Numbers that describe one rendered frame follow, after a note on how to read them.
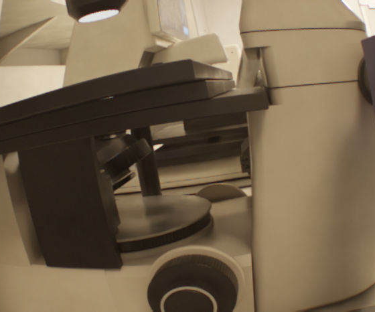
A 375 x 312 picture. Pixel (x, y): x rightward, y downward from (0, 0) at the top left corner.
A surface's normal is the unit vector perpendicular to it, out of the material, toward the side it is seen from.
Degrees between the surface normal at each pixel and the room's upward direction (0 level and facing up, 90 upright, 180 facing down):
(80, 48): 90
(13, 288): 49
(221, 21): 90
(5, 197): 90
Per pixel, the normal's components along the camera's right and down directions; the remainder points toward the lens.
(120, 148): 0.40, -0.67
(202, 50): -0.28, 0.00
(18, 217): 0.97, -0.14
